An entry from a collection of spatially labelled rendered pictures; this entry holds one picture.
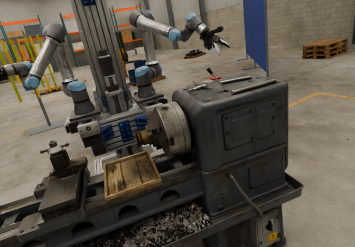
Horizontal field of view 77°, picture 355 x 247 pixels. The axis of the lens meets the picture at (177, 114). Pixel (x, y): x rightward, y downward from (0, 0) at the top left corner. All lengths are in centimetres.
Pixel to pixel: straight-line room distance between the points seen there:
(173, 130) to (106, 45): 103
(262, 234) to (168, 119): 100
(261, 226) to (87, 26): 186
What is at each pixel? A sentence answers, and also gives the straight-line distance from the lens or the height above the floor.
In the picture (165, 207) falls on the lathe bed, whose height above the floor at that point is 70.
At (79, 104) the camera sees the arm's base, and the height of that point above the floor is 123.
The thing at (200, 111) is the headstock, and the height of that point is 123.
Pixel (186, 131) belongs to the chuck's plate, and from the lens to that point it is 120.
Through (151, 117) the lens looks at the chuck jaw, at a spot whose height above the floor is 117.
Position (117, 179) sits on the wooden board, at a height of 88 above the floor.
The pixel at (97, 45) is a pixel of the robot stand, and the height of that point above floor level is 162.
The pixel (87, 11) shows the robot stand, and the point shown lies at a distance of 195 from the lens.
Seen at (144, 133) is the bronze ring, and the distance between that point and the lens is 128.
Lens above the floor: 162
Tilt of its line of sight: 20 degrees down
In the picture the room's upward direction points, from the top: 10 degrees counter-clockwise
